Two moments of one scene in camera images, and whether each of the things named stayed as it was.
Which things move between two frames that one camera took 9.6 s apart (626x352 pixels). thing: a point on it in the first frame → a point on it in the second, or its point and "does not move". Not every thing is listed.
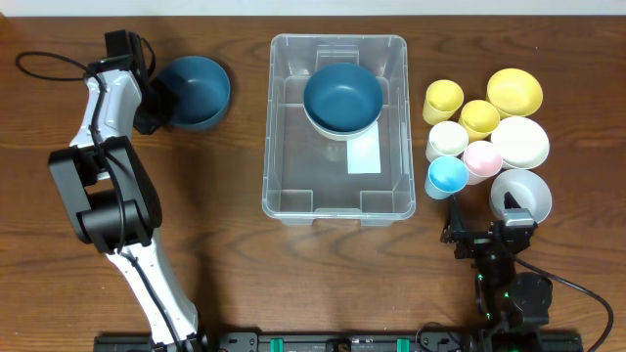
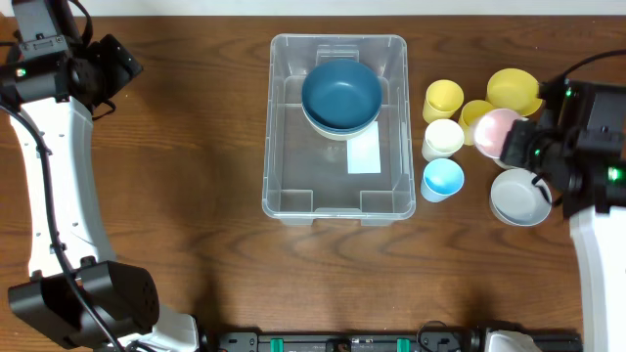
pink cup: (481, 159) → (490, 131)
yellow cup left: (442, 99) does not move
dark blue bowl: (203, 90) → (341, 95)
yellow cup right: (479, 117) does not move
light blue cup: (446, 176) does not move
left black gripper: (170, 99) → (108, 54)
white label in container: (364, 154) does not move
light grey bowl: (526, 188) does not move
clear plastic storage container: (338, 133) does not move
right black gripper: (454, 232) → (527, 135)
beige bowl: (339, 135) does not move
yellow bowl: (514, 92) does not move
